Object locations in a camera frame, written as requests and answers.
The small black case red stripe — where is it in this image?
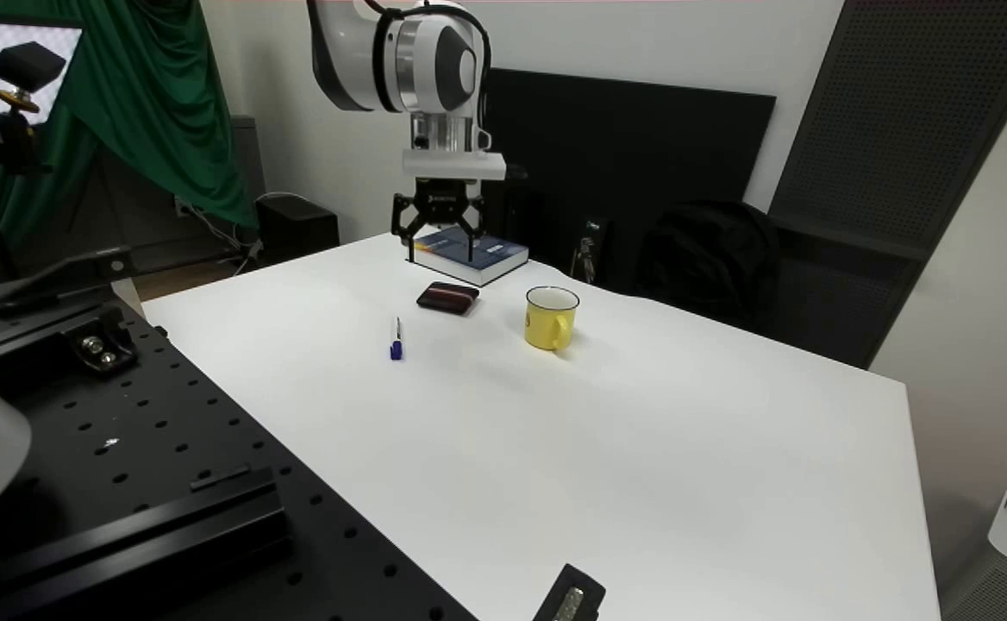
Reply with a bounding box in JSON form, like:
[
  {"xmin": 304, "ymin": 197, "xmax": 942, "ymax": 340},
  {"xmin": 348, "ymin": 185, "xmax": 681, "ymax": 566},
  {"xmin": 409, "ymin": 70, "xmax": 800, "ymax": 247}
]
[{"xmin": 413, "ymin": 275, "xmax": 483, "ymax": 322}]

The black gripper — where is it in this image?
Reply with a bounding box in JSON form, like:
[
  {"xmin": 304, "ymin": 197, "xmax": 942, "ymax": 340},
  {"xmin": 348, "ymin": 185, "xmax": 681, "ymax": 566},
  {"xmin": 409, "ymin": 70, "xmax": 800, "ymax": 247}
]
[{"xmin": 390, "ymin": 172, "xmax": 494, "ymax": 267}]

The black perforated breadboard table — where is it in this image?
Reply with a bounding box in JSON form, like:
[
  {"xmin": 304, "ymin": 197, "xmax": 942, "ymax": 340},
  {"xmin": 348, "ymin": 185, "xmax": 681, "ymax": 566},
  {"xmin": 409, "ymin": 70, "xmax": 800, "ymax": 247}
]
[{"xmin": 0, "ymin": 280, "xmax": 483, "ymax": 621}]

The blue hardcover book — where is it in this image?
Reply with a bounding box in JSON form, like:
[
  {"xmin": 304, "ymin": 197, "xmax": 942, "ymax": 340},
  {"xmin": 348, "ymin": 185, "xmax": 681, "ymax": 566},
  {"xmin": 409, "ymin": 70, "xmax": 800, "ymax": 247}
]
[{"xmin": 405, "ymin": 224, "xmax": 535, "ymax": 289}]

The small metal mount block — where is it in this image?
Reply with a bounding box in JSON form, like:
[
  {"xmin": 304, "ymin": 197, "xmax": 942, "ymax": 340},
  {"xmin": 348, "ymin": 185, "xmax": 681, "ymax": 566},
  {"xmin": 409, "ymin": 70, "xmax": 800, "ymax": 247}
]
[{"xmin": 71, "ymin": 325, "xmax": 143, "ymax": 375}]

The black camera on stand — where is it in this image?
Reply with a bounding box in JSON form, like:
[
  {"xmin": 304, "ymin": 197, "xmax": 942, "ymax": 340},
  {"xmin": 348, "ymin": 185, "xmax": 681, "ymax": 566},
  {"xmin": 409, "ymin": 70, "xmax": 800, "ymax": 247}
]
[{"xmin": 0, "ymin": 42, "xmax": 71, "ymax": 287}]

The black speaker box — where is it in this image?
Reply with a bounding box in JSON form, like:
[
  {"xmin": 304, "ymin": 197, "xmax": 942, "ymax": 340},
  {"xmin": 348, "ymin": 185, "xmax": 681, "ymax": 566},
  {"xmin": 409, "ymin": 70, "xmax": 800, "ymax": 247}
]
[{"xmin": 253, "ymin": 190, "xmax": 342, "ymax": 267}]

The black metal bracket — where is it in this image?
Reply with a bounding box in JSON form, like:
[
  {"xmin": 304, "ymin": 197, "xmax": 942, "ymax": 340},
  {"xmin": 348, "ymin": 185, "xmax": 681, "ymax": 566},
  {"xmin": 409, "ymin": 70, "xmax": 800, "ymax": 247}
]
[{"xmin": 0, "ymin": 241, "xmax": 138, "ymax": 325}]

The yellow enamel mug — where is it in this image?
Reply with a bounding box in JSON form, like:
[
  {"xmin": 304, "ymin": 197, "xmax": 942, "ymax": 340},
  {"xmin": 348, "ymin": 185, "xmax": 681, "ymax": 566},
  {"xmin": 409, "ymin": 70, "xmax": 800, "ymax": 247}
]
[{"xmin": 521, "ymin": 284, "xmax": 587, "ymax": 356}]

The black remote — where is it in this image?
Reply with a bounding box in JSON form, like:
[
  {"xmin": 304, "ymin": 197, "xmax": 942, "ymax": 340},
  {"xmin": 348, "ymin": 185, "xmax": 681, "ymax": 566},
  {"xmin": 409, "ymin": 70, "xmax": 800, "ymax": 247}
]
[{"xmin": 532, "ymin": 561, "xmax": 612, "ymax": 621}]

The black partition panel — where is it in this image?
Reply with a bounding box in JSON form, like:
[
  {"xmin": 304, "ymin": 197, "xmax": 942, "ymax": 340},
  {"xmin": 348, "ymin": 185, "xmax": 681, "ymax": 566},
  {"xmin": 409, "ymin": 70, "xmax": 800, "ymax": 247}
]
[
  {"xmin": 475, "ymin": 65, "xmax": 780, "ymax": 289},
  {"xmin": 755, "ymin": 0, "xmax": 1007, "ymax": 374}
]

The green curtain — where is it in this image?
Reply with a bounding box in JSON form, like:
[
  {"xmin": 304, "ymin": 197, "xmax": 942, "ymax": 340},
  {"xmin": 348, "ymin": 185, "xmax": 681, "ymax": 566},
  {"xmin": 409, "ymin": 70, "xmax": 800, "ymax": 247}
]
[{"xmin": 0, "ymin": 0, "xmax": 264, "ymax": 289}]

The black office chair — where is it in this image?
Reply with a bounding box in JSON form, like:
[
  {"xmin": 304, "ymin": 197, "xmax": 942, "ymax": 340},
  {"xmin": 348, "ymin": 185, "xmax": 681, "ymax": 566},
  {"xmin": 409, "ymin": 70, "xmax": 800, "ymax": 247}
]
[{"xmin": 637, "ymin": 197, "xmax": 788, "ymax": 332}]

